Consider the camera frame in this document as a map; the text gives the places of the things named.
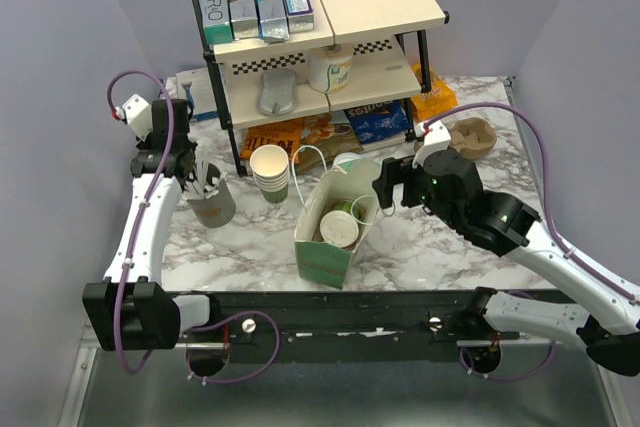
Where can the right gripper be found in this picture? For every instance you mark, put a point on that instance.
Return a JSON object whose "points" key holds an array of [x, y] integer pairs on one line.
{"points": [[393, 171]]}

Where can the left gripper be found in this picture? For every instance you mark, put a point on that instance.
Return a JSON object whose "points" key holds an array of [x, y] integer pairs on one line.
{"points": [[145, 145]]}

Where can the green Fresh paper bag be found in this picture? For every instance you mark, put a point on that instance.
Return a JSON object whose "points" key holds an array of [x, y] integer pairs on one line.
{"points": [[321, 262]]}

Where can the single green paper cup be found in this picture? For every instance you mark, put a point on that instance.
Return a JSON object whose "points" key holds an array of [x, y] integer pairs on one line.
{"points": [[341, 225]]}

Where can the stack of green paper cups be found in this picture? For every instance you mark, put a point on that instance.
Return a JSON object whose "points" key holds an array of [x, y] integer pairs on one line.
{"points": [[270, 169]]}

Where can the single cardboard cup carrier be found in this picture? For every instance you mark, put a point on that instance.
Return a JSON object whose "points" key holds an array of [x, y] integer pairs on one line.
{"points": [[317, 237]]}

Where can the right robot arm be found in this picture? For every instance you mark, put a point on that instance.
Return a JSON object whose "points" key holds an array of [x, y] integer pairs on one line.
{"points": [[602, 317]]}

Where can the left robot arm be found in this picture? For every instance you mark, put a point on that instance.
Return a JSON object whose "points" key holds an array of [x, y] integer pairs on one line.
{"points": [[145, 227]]}

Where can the stack of white plastic lids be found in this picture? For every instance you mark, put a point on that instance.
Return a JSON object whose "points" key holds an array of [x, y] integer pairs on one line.
{"points": [[345, 160]]}

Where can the blue Doritos bag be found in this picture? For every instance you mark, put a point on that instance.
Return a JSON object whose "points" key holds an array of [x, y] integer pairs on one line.
{"points": [[377, 122]]}

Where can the brown chips bag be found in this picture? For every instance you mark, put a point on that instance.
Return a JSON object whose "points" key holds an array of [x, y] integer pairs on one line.
{"points": [[331, 133]]}

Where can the grey straw holder cup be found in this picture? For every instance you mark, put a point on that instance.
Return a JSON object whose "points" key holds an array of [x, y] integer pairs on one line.
{"points": [[207, 193]]}

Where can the orange yellow snack bag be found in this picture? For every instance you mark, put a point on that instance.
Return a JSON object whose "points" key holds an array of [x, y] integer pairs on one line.
{"points": [[439, 99]]}

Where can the blue razor package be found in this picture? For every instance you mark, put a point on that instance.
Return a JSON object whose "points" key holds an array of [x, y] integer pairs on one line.
{"points": [[195, 86]]}

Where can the white patterned paper cup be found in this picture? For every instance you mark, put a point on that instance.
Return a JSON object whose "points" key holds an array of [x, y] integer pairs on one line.
{"points": [[329, 67]]}

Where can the teal RiO box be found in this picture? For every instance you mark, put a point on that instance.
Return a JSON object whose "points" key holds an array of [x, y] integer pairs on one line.
{"points": [[216, 21]]}

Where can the beige three-tier shelf rack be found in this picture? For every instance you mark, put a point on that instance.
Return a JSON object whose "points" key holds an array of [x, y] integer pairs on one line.
{"points": [[391, 61]]}

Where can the silver blue RiO box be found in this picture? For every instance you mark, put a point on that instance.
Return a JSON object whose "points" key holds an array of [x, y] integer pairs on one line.
{"points": [[273, 24]]}

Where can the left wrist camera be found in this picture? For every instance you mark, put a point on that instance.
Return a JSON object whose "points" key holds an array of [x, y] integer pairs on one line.
{"points": [[136, 113]]}

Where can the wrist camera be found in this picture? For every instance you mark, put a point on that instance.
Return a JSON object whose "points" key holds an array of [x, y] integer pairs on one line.
{"points": [[136, 113], [435, 137]]}

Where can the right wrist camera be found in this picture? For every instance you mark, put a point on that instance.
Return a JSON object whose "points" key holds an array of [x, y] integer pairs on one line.
{"points": [[435, 137]]}

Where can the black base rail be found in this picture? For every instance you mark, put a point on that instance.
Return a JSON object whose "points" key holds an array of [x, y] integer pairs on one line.
{"points": [[302, 327]]}

